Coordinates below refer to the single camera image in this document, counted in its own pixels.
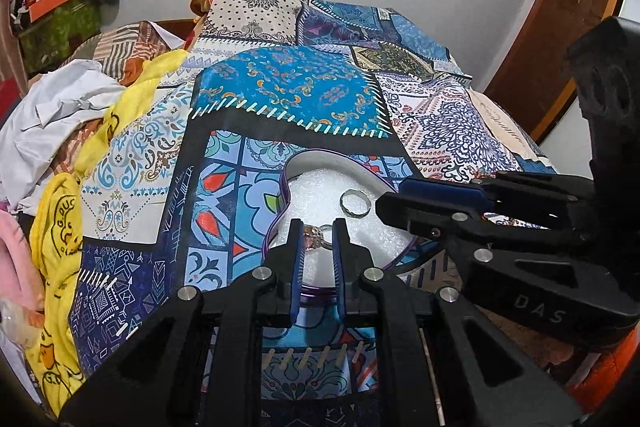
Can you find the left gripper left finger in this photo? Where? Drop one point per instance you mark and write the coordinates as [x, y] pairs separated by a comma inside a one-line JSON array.
[[281, 304]]

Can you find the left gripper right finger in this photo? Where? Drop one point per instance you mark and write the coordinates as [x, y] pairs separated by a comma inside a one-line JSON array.
[[355, 277]]

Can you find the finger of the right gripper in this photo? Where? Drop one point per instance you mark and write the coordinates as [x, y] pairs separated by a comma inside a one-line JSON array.
[[426, 219], [445, 193]]

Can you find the blue patchwork bedspread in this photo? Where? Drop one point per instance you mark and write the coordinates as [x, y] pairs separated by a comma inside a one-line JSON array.
[[314, 131]]

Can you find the yellow duck print cloth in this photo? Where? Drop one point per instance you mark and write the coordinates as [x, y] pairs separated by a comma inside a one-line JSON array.
[[117, 189]]

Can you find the brown wooden door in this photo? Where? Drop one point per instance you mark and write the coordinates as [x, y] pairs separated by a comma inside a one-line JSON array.
[[533, 83]]

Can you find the cream dotted pillow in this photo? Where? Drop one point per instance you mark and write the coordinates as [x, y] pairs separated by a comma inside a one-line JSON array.
[[256, 20]]

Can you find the striped orange brown cloth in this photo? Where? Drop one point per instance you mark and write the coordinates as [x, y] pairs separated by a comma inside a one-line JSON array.
[[122, 52]]

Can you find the white crumpled cloth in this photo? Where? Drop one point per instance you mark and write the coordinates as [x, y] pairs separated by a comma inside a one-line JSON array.
[[54, 107]]

